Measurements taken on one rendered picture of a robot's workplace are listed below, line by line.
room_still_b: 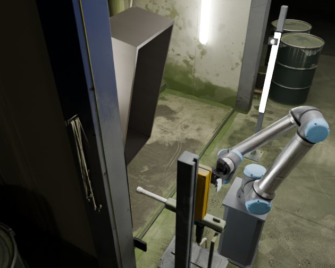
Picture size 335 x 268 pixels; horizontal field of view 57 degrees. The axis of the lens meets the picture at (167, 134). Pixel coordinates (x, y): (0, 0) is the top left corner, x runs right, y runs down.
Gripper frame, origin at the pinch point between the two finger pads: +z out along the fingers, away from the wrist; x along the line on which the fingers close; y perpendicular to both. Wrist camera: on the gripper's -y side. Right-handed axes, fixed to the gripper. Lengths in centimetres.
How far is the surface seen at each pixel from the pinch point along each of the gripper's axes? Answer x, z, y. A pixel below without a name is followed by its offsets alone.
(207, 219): -13.0, 14.8, 3.8
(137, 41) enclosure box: 87, -31, -33
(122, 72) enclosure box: 89, -24, -12
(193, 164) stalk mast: -6, 40, -42
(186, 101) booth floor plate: 144, -232, 116
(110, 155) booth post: 39.4, 30.0, -5.8
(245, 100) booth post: 74, -258, 81
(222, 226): -20.2, 14.1, 2.4
